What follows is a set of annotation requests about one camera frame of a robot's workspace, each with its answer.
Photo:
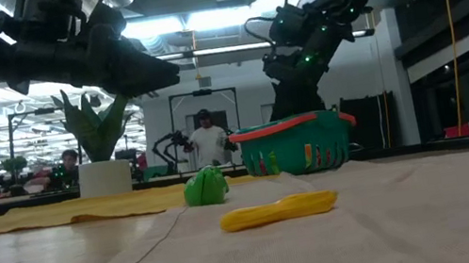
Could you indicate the yellow cloth mat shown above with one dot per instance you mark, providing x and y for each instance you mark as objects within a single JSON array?
[{"x": 85, "y": 209}]

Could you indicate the green toy pea pod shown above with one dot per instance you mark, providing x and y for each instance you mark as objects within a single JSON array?
[{"x": 206, "y": 188}]

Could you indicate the pale pink cloth mat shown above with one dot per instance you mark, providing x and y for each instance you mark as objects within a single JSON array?
[{"x": 330, "y": 249}]

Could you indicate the red box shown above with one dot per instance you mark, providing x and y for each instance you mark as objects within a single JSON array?
[{"x": 456, "y": 131}]

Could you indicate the green plant in white pot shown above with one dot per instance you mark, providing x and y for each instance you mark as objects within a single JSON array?
[{"x": 97, "y": 140}]

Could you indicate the person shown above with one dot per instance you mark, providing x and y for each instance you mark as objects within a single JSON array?
[
  {"x": 64, "y": 172},
  {"x": 209, "y": 143}
]

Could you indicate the teal basket with orange rim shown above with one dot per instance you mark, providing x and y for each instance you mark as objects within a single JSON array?
[{"x": 294, "y": 145}]

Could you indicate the small background green plant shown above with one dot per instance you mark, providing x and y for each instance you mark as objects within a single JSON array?
[{"x": 14, "y": 164}]

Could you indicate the black background robot arm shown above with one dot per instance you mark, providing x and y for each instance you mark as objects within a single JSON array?
[{"x": 170, "y": 144}]

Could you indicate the long ceiling light bar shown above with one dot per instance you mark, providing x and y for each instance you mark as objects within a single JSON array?
[{"x": 230, "y": 48}]

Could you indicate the yellow toy corn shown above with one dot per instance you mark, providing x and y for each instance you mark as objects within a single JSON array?
[{"x": 276, "y": 210}]

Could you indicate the black background rig frame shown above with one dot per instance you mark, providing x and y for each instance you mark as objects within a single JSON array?
[{"x": 201, "y": 92}]

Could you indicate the black background cabinet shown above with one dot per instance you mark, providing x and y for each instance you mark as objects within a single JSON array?
[{"x": 370, "y": 113}]

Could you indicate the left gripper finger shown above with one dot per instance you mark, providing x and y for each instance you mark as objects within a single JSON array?
[{"x": 134, "y": 72}]

